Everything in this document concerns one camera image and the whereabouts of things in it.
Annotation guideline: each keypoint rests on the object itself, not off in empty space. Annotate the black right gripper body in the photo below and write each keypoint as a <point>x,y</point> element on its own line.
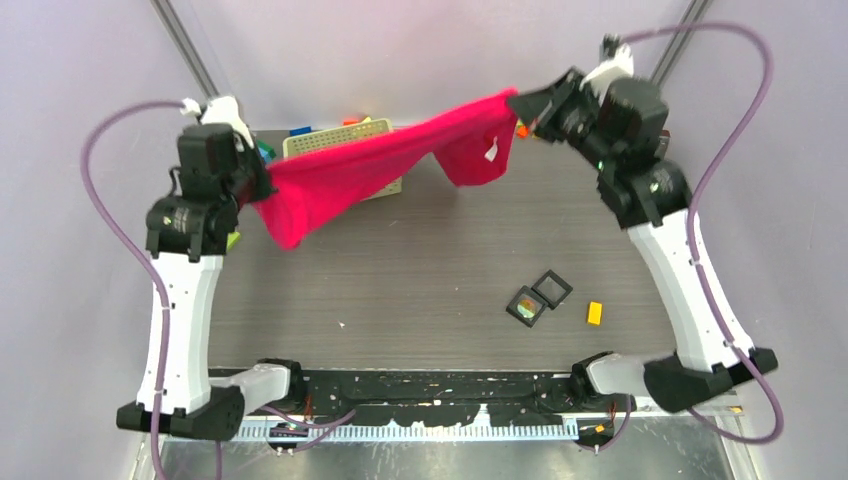
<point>574,121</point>

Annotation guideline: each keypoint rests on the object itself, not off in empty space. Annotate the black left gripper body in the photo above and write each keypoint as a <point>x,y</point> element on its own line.
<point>251,183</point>

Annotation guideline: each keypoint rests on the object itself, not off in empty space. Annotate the pink red garment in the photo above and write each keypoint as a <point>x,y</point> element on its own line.
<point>471,144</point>

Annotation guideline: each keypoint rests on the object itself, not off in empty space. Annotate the black square tray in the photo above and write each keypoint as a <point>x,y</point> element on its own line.
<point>552,288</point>
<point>524,292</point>

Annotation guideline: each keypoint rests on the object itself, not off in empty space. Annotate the round white brooch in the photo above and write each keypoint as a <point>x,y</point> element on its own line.
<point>527,307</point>

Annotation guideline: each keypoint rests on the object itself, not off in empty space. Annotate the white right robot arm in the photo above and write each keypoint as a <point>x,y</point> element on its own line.
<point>618,130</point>

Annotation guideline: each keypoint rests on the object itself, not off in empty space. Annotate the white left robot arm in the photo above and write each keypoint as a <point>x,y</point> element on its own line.
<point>220,171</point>

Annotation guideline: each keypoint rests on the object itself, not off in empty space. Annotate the blue green block stack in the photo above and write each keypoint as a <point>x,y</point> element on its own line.
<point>267,155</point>

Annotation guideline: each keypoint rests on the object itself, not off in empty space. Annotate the lime green block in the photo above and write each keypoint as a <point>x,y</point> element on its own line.
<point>232,239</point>

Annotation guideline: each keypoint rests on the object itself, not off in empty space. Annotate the green perforated plastic basket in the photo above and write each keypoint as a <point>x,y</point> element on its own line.
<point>351,142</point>

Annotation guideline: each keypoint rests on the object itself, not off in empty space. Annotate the small orange cube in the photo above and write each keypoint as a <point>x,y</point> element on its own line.
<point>594,313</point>

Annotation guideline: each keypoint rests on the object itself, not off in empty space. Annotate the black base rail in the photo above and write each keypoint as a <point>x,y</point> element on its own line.
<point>445,398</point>

